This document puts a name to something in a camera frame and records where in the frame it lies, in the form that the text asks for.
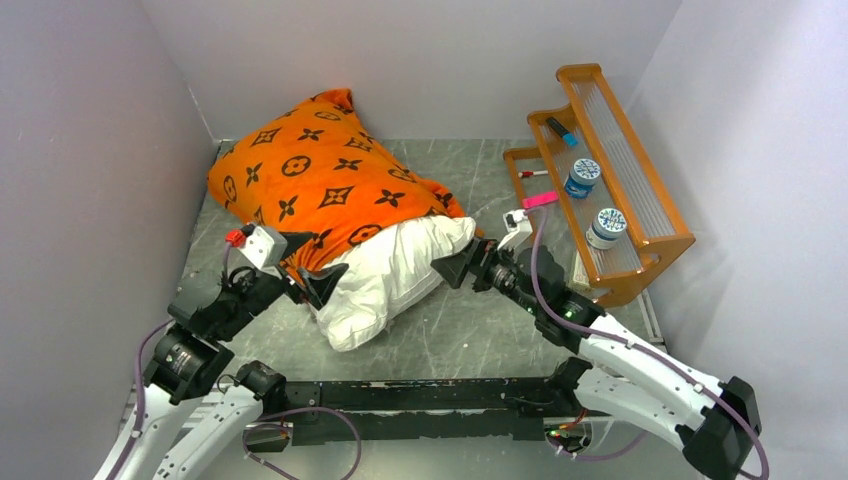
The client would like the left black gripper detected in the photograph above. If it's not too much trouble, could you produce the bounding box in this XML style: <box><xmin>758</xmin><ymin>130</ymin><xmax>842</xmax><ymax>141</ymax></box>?
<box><xmin>214</xmin><ymin>231</ymin><xmax>348</xmax><ymax>339</ymax></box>

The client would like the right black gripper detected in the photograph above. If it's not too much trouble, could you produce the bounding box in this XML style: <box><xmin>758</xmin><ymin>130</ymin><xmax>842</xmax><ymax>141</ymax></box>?
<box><xmin>431</xmin><ymin>235</ymin><xmax>543</xmax><ymax>316</ymax></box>

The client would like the white pillow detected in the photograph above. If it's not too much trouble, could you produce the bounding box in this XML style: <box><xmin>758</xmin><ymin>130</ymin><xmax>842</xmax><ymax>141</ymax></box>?
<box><xmin>312</xmin><ymin>216</ymin><xmax>477</xmax><ymax>352</ymax></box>

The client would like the orange patterned pillowcase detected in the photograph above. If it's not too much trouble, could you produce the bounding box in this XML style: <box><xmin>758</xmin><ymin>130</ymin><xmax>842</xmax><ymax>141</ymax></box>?
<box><xmin>207</xmin><ymin>88</ymin><xmax>466</xmax><ymax>279</ymax></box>

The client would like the orange wooden rack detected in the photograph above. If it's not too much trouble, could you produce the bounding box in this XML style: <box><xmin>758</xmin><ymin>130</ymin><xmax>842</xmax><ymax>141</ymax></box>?
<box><xmin>503</xmin><ymin>64</ymin><xmax>695</xmax><ymax>307</ymax></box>

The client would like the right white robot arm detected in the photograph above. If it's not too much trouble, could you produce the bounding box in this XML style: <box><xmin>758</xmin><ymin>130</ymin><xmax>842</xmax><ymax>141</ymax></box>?
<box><xmin>431</xmin><ymin>238</ymin><xmax>770</xmax><ymax>479</ymax></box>

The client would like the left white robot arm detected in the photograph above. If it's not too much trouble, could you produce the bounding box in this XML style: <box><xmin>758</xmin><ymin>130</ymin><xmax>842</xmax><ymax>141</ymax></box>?
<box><xmin>95</xmin><ymin>224</ymin><xmax>348</xmax><ymax>479</ymax></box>

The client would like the red white pen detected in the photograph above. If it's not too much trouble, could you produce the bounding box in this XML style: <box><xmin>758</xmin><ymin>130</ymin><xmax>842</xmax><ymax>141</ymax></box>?
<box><xmin>519</xmin><ymin>170</ymin><xmax>549</xmax><ymax>179</ymax></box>

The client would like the white box under rack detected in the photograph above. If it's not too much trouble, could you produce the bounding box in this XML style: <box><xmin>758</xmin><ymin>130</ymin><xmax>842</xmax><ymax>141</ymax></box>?
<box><xmin>569</xmin><ymin>253</ymin><xmax>592</xmax><ymax>293</ymax></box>

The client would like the blue white round jar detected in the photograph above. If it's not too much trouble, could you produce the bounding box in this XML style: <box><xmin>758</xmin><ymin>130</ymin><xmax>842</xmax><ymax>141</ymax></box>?
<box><xmin>564</xmin><ymin>158</ymin><xmax>602</xmax><ymax>199</ymax></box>

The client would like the black marker blue cap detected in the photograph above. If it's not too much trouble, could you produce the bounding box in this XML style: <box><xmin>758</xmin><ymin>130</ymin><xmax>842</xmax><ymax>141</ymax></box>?
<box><xmin>545</xmin><ymin>117</ymin><xmax>579</xmax><ymax>148</ymax></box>

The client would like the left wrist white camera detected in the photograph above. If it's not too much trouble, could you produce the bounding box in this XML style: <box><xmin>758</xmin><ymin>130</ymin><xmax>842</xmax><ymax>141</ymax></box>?
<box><xmin>225</xmin><ymin>223</ymin><xmax>288</xmax><ymax>269</ymax></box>

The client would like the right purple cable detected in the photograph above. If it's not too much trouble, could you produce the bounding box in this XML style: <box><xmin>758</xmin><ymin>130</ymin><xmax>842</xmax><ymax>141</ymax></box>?
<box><xmin>528</xmin><ymin>206</ymin><xmax>771</xmax><ymax>480</ymax></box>

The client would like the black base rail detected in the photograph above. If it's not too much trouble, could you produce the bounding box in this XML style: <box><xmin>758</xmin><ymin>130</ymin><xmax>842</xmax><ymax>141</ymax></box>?
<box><xmin>263</xmin><ymin>377</ymin><xmax>595</xmax><ymax>446</ymax></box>

